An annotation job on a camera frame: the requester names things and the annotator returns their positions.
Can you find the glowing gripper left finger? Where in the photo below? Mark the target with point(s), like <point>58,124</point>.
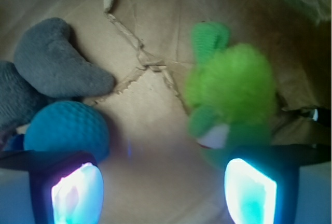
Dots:
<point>50,187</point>

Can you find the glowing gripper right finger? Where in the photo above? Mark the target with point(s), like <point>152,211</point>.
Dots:
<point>279,184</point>

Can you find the blue dimpled ball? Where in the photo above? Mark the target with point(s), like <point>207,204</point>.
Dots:
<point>69,126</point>

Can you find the green plush bird toy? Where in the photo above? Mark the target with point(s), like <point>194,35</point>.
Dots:
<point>230,92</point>

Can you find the grey plush elephant toy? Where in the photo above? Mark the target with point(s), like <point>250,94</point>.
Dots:
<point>46,67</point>

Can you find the brown paper bag bin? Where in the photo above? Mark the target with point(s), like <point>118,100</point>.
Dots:
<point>155,172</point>

